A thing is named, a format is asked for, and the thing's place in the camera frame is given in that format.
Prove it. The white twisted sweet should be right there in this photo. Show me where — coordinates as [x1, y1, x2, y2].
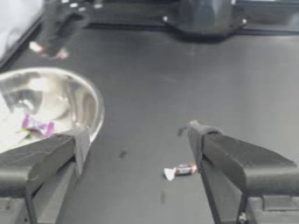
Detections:
[28, 40, 70, 60]
[162, 164, 197, 182]

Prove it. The green white sweet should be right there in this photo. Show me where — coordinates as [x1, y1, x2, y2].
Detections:
[14, 128, 42, 141]

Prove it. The purple sweet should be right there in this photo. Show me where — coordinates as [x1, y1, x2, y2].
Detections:
[21, 113, 56, 138]

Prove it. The steel bowl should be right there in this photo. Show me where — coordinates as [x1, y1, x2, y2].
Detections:
[0, 66, 105, 154]

